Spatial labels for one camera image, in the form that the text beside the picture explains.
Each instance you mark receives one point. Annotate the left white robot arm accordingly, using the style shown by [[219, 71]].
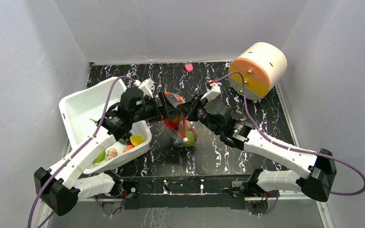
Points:
[[82, 173]]

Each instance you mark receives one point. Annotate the white plastic bin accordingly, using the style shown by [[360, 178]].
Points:
[[78, 107]]

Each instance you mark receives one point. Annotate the beige toy garlic bulb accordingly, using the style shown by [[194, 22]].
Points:
[[112, 152]]

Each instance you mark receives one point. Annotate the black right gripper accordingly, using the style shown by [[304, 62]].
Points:
[[189, 108]]

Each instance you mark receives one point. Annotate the small pink eraser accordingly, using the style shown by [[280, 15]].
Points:
[[188, 67]]

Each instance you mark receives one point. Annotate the green toy custard apple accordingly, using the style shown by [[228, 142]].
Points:
[[189, 139]]

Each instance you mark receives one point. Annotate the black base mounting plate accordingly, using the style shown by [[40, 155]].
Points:
[[209, 191]]

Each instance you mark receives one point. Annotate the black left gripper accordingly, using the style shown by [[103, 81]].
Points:
[[159, 112]]

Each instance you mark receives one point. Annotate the round cream drawer cabinet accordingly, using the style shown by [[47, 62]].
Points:
[[262, 66]]

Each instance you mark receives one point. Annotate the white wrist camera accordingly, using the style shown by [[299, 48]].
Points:
[[146, 86], [213, 90]]

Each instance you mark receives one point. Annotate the clear zip bag orange zipper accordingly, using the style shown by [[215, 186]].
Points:
[[177, 131]]

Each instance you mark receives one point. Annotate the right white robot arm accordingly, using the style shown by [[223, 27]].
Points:
[[311, 173]]

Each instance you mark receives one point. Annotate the yellow toy starfruit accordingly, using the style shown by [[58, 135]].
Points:
[[136, 140]]

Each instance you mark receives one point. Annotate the light green toy fruit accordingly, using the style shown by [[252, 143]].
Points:
[[100, 157]]

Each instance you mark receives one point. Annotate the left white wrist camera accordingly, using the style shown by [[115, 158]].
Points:
[[146, 86]]

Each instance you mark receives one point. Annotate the black toy grape bunch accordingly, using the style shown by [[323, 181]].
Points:
[[125, 139]]

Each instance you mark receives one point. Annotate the orange toy peach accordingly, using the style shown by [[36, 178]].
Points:
[[127, 148]]

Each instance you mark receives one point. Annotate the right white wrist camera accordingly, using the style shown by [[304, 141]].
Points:
[[213, 90]]

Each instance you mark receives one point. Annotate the brown toy kiwi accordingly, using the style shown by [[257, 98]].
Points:
[[175, 120]]

